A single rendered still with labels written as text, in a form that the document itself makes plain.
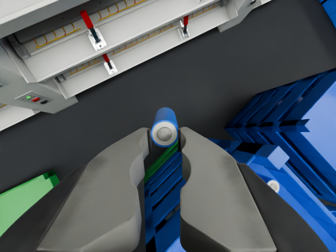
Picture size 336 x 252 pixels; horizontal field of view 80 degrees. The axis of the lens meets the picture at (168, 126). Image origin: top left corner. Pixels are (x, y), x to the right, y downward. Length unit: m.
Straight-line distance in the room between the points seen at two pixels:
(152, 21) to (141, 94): 0.32
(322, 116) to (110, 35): 0.54
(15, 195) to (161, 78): 0.65
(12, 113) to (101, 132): 0.27
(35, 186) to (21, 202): 0.07
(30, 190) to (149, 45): 0.64
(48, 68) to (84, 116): 0.31
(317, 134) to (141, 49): 0.55
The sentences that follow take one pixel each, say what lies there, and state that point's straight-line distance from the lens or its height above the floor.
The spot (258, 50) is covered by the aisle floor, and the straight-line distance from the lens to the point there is 0.95.
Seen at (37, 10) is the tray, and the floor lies 0.48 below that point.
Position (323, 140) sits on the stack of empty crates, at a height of 0.32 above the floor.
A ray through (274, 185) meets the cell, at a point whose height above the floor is 0.55.
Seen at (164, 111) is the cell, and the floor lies 0.60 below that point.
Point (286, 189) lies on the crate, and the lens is 0.36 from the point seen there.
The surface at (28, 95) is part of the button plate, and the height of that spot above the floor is 0.25.
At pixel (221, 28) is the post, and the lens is 0.89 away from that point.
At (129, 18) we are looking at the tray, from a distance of 0.53.
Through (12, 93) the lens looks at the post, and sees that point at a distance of 0.55.
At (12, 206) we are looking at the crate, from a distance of 0.91.
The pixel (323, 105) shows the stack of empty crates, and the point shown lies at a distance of 0.62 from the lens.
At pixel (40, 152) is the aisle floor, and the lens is 0.84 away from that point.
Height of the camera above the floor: 0.76
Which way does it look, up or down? 83 degrees down
